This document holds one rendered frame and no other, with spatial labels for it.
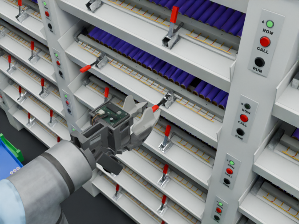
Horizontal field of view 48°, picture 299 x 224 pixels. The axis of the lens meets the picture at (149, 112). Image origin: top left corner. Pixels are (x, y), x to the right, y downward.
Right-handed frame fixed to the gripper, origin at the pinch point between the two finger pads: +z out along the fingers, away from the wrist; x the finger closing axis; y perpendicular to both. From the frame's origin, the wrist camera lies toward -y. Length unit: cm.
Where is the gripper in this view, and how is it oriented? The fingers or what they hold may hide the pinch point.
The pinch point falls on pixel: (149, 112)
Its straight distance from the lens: 75.4
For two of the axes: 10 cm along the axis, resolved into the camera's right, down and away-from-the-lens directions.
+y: 0.1, -7.3, -6.8
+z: 6.7, -5.1, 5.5
